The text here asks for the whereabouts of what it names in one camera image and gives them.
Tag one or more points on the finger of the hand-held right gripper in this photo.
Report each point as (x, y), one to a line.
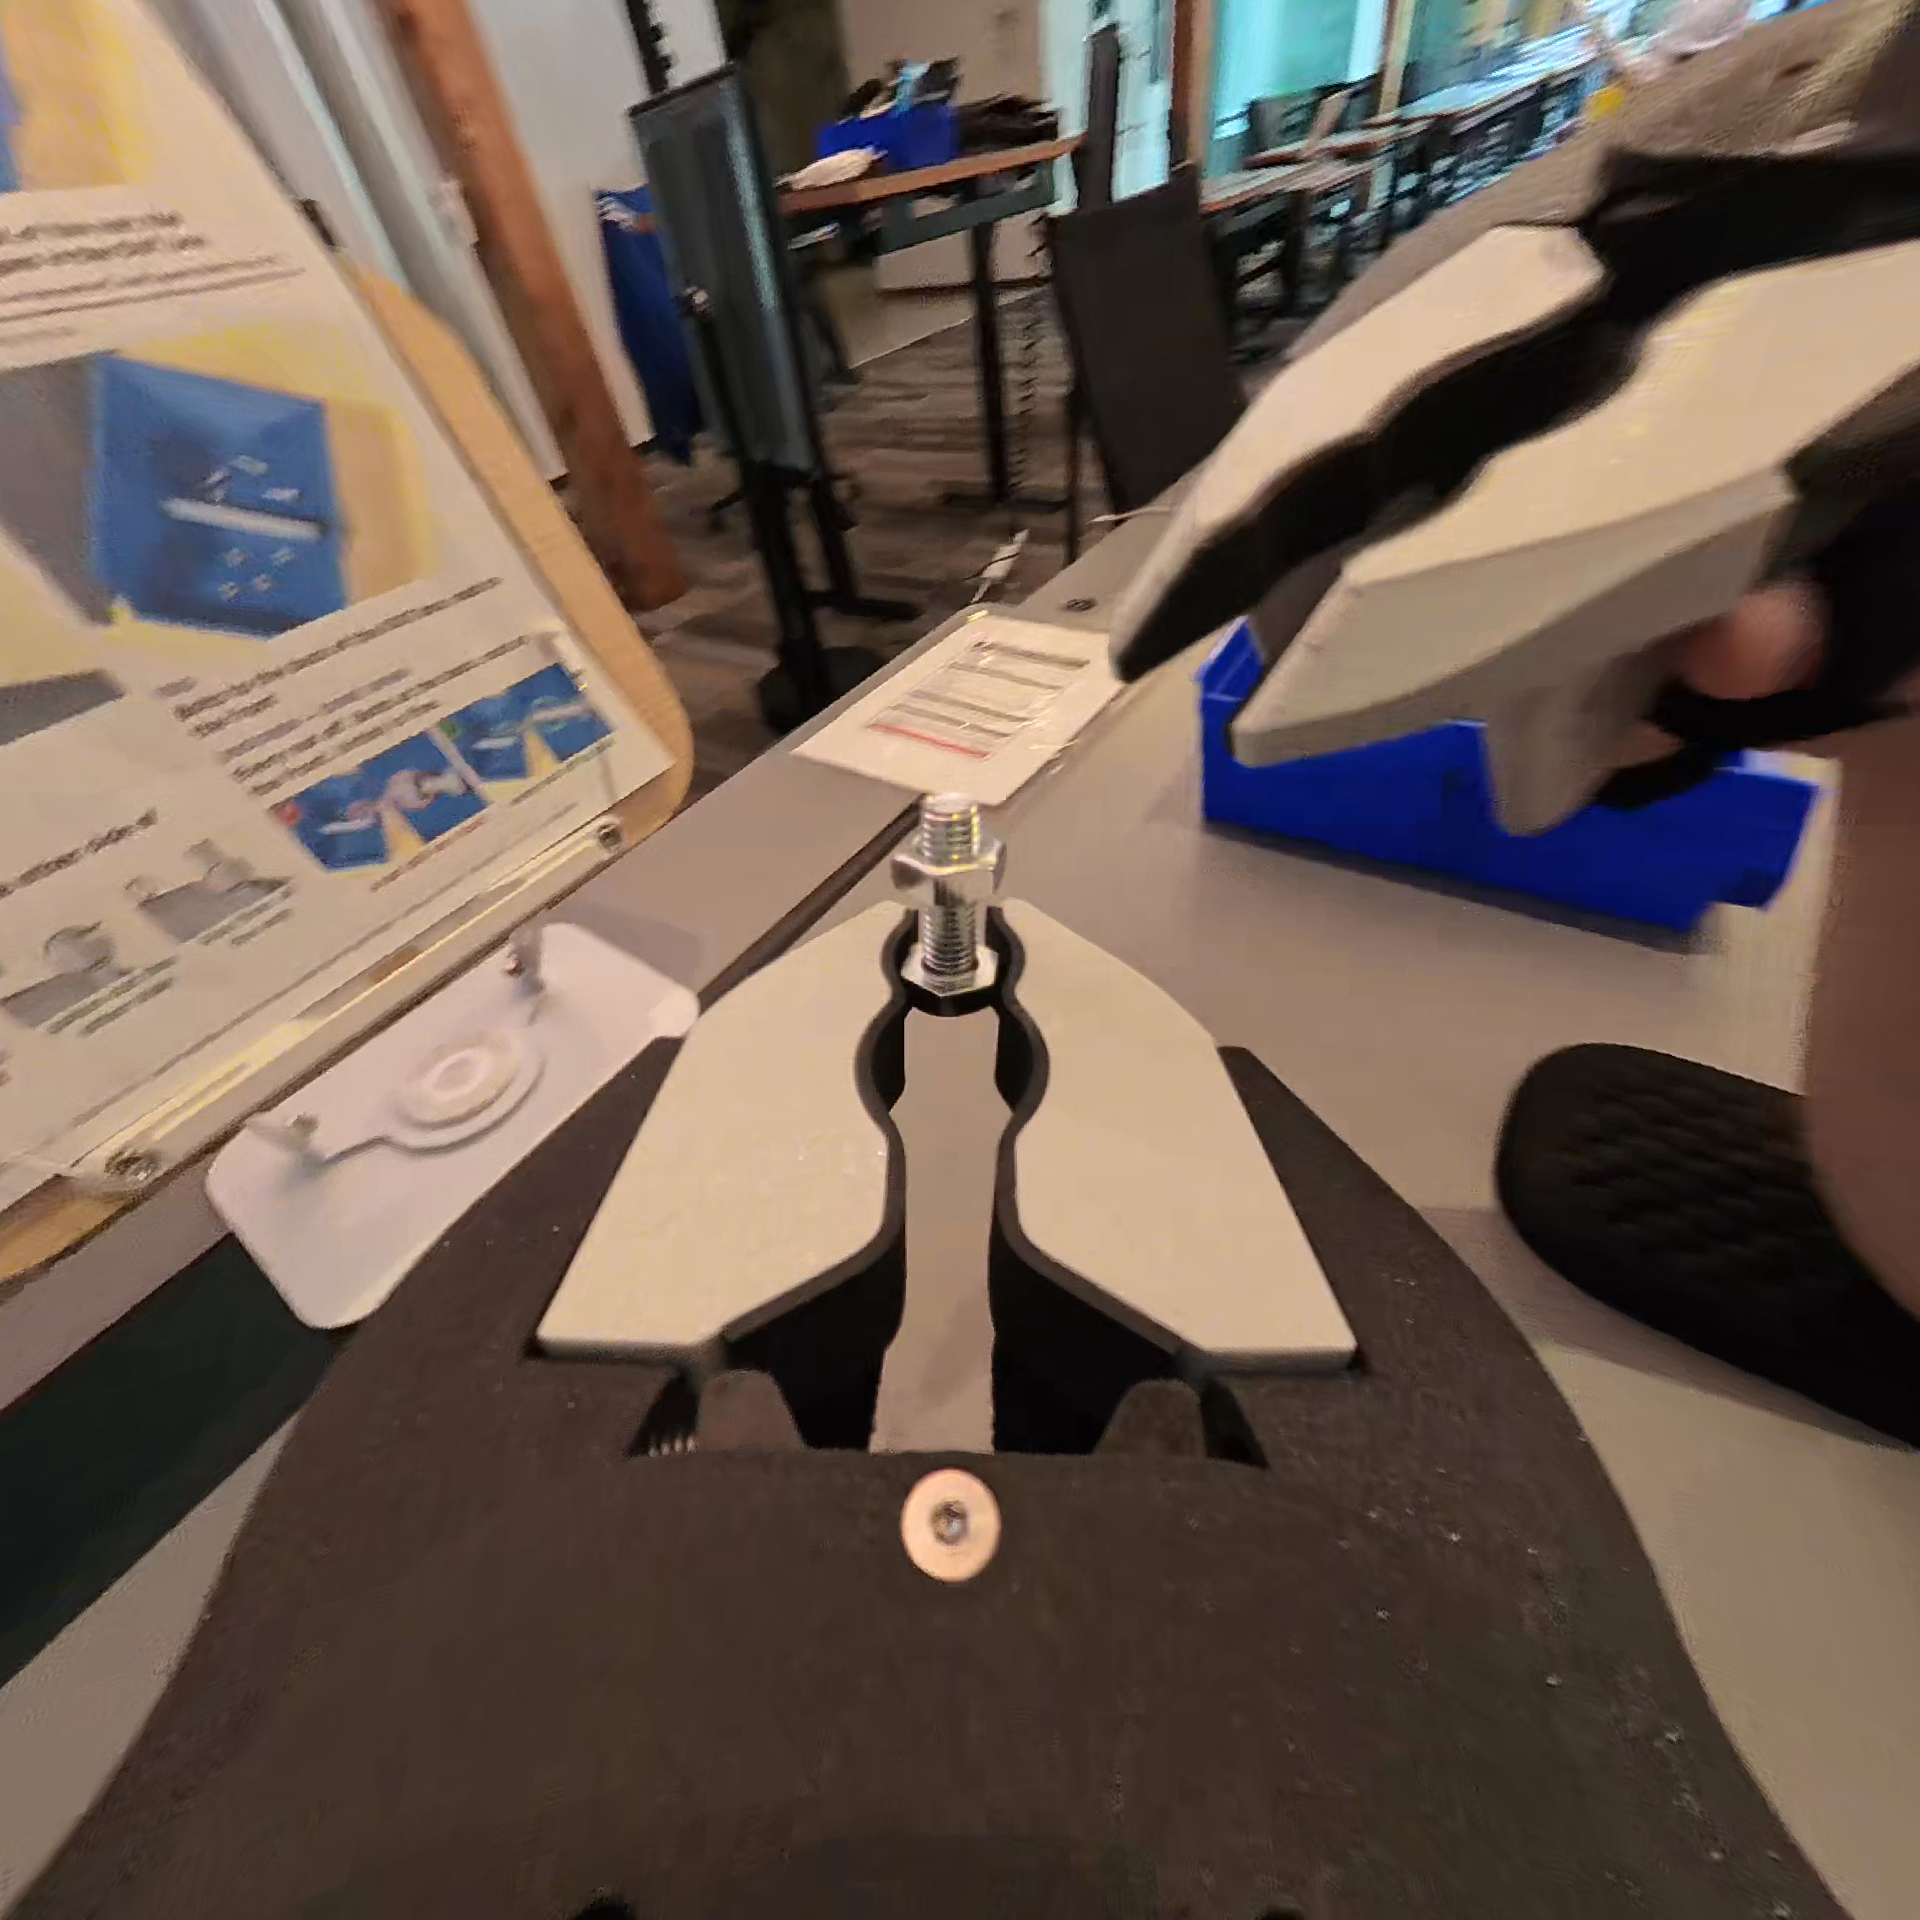
(1350, 389)
(1576, 525)

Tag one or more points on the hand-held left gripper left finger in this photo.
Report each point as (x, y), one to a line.
(734, 1170)

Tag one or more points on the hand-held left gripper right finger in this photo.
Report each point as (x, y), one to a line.
(1170, 1184)

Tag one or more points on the silver hex bolt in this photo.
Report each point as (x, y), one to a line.
(954, 938)

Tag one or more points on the blue divided plastic bin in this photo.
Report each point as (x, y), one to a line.
(1425, 840)

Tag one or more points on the silver hex nut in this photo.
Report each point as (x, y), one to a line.
(950, 869)

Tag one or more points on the person's right forearm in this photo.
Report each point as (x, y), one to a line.
(1868, 1020)

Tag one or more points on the person's right hand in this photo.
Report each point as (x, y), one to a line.
(1764, 645)

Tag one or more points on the black standing panel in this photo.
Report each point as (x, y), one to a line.
(1148, 329)

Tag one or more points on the wooden table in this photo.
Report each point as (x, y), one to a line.
(960, 167)

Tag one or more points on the black mesh chair armrest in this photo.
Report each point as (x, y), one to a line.
(1652, 1201)

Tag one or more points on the printed paper sheet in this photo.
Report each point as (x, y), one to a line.
(960, 705)

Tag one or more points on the grey partition on stand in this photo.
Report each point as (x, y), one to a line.
(720, 270)

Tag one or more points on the acrylic instruction sign holder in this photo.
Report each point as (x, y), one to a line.
(541, 525)

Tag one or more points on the blue cloth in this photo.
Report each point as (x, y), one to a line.
(662, 329)

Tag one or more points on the clear acrylic instruction sign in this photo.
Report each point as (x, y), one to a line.
(224, 674)

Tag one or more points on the white sign base plate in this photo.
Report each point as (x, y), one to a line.
(345, 1201)

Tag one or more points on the wooden post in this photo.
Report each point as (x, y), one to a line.
(524, 300)

